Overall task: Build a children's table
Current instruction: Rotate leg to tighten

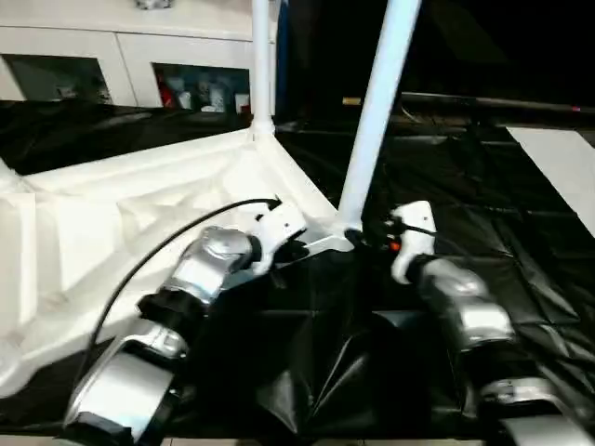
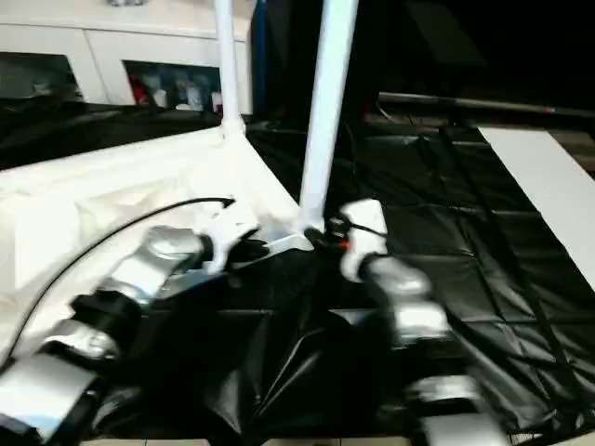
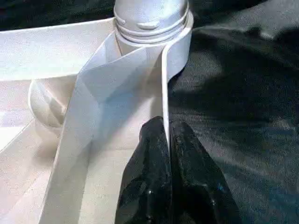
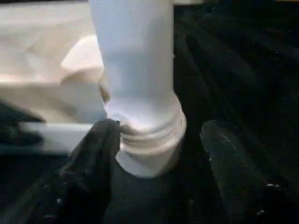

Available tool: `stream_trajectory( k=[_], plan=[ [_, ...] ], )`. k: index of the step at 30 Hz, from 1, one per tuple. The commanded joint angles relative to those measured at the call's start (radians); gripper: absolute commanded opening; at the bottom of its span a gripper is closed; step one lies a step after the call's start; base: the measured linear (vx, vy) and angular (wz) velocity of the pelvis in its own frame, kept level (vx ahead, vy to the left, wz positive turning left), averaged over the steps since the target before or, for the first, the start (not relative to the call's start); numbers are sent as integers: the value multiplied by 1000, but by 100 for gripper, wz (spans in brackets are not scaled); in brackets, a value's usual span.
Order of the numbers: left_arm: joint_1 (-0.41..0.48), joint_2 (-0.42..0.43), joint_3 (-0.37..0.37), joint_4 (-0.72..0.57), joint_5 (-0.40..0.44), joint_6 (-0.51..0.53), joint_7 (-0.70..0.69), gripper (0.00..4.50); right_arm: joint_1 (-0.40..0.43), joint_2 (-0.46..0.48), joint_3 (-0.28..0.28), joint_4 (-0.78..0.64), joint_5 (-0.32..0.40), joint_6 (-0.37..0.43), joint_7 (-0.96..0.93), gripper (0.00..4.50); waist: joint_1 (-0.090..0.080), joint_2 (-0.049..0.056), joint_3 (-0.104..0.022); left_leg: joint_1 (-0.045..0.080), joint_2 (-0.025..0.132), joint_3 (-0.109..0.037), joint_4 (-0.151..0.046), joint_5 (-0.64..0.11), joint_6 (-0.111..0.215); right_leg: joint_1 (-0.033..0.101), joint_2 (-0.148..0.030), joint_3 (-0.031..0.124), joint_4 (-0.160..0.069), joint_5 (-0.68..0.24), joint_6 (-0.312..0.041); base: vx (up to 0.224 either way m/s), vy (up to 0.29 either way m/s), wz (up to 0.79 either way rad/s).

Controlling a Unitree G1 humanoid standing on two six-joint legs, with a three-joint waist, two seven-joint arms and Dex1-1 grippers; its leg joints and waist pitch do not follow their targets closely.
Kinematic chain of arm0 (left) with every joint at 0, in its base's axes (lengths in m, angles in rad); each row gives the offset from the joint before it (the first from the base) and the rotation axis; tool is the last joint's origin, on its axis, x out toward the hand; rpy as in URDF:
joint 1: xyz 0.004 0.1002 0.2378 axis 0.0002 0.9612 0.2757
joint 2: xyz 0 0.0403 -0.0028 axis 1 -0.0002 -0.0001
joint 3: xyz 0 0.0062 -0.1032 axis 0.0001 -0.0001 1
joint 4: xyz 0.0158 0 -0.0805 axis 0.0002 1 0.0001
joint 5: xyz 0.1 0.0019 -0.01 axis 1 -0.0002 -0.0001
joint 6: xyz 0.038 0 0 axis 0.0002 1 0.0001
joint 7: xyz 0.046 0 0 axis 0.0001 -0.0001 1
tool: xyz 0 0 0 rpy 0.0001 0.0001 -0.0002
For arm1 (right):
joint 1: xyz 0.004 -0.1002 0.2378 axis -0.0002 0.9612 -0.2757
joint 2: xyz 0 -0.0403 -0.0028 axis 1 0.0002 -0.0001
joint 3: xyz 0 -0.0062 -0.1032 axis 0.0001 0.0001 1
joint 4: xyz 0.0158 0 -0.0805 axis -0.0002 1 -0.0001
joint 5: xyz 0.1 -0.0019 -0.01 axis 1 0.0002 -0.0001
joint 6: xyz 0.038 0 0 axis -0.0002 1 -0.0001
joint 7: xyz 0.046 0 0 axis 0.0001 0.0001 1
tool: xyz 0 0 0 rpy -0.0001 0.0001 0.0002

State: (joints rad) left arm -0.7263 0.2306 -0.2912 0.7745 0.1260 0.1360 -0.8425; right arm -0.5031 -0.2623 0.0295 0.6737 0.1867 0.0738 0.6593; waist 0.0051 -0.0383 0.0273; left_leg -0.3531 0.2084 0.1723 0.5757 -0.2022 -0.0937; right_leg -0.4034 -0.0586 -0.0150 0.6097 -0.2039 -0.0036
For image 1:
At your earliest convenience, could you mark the white plastic table top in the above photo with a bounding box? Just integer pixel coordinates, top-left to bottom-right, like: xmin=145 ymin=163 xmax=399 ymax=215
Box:
xmin=0 ymin=125 xmax=359 ymax=400

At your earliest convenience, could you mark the black table mat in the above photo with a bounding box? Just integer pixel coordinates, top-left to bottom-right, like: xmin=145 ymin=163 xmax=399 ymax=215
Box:
xmin=0 ymin=95 xmax=595 ymax=440

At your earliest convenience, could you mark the long black pole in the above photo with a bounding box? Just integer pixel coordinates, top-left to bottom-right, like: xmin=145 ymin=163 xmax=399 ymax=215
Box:
xmin=399 ymin=91 xmax=595 ymax=115

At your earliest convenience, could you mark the white patterned figure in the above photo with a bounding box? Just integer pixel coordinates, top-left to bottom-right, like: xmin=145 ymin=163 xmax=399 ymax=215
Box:
xmin=204 ymin=81 xmax=225 ymax=112

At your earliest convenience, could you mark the white flat board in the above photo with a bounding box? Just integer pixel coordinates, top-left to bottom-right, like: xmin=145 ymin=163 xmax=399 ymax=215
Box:
xmin=506 ymin=125 xmax=595 ymax=224

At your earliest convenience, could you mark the red white bottle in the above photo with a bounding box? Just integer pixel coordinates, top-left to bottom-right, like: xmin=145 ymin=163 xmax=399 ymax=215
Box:
xmin=158 ymin=76 xmax=176 ymax=108

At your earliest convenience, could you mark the black fabric covered furniture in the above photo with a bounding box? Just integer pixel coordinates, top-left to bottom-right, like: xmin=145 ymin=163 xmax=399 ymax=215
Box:
xmin=273 ymin=0 xmax=595 ymax=108

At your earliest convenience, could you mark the white glass-door cabinet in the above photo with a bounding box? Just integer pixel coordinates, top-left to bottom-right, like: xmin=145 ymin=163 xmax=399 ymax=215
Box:
xmin=0 ymin=0 xmax=280 ymax=115

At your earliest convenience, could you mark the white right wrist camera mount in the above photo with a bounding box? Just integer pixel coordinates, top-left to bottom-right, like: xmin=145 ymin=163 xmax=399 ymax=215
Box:
xmin=389 ymin=200 xmax=437 ymax=285

